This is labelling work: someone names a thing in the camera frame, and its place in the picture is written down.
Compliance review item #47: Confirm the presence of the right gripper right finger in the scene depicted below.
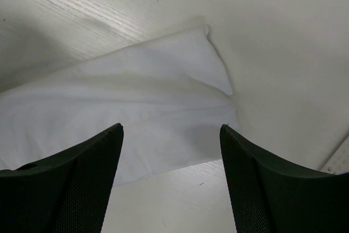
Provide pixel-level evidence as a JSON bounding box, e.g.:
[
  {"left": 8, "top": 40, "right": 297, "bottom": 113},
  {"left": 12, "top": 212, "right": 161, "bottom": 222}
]
[{"left": 220, "top": 125, "right": 348, "bottom": 232}]

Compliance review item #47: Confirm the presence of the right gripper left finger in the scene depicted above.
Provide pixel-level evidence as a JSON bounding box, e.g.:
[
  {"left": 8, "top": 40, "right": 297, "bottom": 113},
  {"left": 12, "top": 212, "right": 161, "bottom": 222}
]
[{"left": 1, "top": 124, "right": 124, "bottom": 232}]

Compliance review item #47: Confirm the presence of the white skirt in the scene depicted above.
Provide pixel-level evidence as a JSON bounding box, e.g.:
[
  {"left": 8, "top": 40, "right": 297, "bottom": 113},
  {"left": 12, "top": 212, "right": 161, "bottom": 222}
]
[{"left": 1, "top": 26, "right": 239, "bottom": 185}]

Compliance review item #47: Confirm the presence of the white plastic basket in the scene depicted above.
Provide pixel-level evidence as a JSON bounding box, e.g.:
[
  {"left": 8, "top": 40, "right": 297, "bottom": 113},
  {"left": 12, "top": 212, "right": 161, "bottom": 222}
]
[{"left": 321, "top": 137, "right": 349, "bottom": 175}]

